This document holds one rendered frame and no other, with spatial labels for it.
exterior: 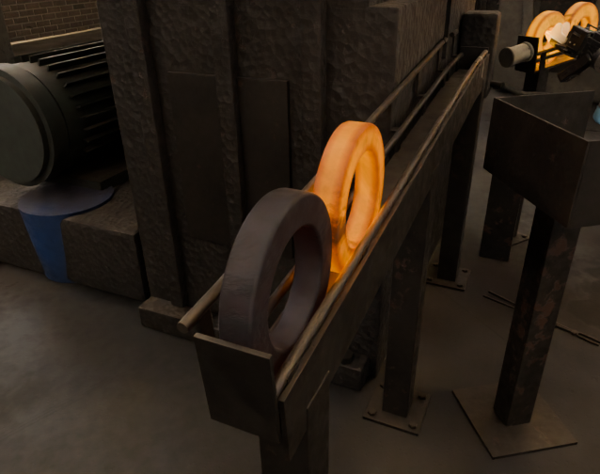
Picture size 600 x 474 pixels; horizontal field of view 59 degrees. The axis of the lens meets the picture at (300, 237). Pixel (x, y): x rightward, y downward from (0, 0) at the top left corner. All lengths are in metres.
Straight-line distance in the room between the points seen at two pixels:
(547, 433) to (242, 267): 1.04
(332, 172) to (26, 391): 1.14
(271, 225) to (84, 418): 1.04
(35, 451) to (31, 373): 0.28
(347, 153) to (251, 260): 0.20
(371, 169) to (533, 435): 0.83
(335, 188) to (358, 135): 0.07
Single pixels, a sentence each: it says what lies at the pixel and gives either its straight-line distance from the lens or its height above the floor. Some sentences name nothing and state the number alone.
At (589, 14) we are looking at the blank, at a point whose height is 0.76.
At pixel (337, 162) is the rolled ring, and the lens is 0.58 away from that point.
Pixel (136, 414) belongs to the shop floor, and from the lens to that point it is 1.38.
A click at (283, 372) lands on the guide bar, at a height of 0.63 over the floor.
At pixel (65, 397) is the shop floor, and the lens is 1.49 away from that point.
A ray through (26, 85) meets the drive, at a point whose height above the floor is 0.63.
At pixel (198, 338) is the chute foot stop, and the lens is 0.47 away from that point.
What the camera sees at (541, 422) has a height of 0.01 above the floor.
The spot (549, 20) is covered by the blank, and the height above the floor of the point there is 0.76.
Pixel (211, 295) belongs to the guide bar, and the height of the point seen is 0.68.
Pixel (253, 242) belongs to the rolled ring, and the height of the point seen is 0.75.
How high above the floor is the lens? 0.96
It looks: 28 degrees down
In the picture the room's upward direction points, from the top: 1 degrees counter-clockwise
